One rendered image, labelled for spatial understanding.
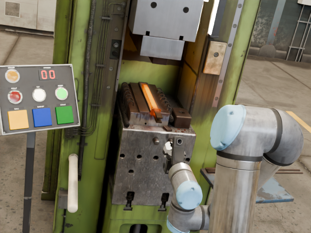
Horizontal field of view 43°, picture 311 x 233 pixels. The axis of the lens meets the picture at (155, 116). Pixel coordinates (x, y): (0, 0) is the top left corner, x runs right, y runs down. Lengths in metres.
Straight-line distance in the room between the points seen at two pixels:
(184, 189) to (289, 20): 7.71
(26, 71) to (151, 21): 0.59
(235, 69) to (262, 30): 6.53
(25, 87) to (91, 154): 0.65
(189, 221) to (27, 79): 0.87
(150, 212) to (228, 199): 1.25
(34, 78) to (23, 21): 5.50
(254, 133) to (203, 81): 1.17
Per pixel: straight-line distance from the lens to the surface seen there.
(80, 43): 1.96
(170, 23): 1.84
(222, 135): 0.97
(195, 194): 1.38
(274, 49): 8.87
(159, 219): 2.26
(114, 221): 2.23
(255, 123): 0.98
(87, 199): 2.36
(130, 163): 2.02
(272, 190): 2.15
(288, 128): 1.02
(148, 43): 1.85
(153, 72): 2.40
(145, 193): 2.13
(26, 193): 2.06
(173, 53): 1.88
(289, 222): 3.30
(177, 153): 1.53
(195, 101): 2.15
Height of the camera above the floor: 1.74
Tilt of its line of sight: 23 degrees down
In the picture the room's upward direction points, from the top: 11 degrees clockwise
